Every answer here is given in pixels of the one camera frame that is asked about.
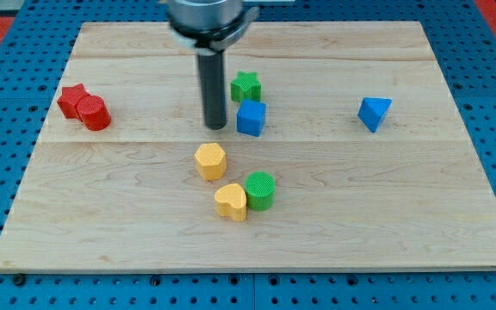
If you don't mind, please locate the light wooden board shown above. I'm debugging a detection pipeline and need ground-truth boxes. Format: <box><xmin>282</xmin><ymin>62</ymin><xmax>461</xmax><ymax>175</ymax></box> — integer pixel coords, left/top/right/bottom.
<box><xmin>0</xmin><ymin>22</ymin><xmax>496</xmax><ymax>274</ymax></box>

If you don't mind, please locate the blue cube block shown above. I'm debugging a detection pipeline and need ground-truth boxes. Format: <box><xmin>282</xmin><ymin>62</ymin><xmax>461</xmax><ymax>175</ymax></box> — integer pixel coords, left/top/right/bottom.
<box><xmin>237</xmin><ymin>99</ymin><xmax>267</xmax><ymax>137</ymax></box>

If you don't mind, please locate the green cylinder block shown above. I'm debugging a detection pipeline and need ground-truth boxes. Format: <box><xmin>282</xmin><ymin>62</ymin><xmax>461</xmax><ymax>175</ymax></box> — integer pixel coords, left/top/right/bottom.
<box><xmin>245</xmin><ymin>171</ymin><xmax>276</xmax><ymax>211</ymax></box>

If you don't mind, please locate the yellow hexagon block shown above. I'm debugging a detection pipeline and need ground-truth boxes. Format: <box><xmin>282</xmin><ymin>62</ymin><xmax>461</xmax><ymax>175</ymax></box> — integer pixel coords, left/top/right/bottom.
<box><xmin>194</xmin><ymin>143</ymin><xmax>227</xmax><ymax>181</ymax></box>

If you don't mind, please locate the red cylinder block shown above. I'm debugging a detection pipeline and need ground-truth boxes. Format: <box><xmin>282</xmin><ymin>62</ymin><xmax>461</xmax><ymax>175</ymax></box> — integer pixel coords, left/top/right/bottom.
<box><xmin>77</xmin><ymin>96</ymin><xmax>111</xmax><ymax>131</ymax></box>

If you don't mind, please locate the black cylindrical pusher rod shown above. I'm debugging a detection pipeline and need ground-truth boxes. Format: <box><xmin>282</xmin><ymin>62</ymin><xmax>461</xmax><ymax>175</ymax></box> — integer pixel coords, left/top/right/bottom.
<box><xmin>197</xmin><ymin>53</ymin><xmax>227</xmax><ymax>130</ymax></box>

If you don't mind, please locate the yellow heart block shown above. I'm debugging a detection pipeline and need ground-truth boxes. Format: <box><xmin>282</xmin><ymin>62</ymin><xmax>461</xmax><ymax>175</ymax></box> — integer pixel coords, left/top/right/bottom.
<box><xmin>214</xmin><ymin>183</ymin><xmax>247</xmax><ymax>222</ymax></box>

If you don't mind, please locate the blue triangular prism block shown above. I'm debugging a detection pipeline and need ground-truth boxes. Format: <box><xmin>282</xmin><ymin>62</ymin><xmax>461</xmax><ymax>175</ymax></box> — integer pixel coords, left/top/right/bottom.
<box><xmin>357</xmin><ymin>97</ymin><xmax>393</xmax><ymax>133</ymax></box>

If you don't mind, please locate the red star block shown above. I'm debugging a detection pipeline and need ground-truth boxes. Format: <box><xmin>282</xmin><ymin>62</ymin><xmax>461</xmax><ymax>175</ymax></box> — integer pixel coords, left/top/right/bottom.
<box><xmin>57</xmin><ymin>84</ymin><xmax>90</xmax><ymax>120</ymax></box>

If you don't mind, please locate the green star block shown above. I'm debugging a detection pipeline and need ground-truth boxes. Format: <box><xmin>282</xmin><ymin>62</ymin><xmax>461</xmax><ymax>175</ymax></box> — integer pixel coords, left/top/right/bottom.
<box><xmin>230</xmin><ymin>71</ymin><xmax>262</xmax><ymax>102</ymax></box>

